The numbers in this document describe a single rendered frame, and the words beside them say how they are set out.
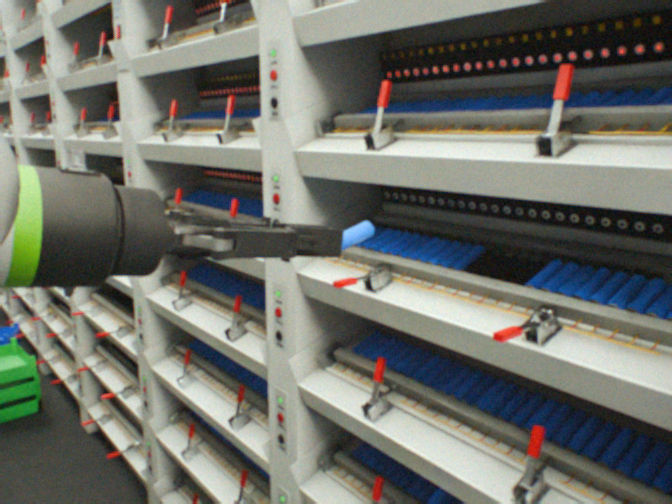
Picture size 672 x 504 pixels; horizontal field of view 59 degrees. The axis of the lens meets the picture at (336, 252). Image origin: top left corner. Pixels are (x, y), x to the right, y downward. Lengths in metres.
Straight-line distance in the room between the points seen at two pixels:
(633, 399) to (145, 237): 0.47
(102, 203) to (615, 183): 0.45
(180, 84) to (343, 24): 0.83
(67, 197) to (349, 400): 0.63
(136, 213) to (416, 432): 0.54
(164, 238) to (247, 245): 0.07
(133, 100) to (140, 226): 1.11
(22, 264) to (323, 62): 0.66
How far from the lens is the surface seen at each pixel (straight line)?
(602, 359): 0.66
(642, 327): 0.66
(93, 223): 0.47
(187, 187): 1.64
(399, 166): 0.78
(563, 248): 0.81
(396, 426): 0.90
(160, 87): 1.62
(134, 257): 0.49
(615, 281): 0.74
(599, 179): 0.62
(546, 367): 0.68
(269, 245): 0.53
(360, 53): 1.05
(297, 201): 0.97
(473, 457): 0.83
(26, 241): 0.46
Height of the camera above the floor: 1.13
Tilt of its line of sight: 12 degrees down
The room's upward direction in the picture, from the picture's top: straight up
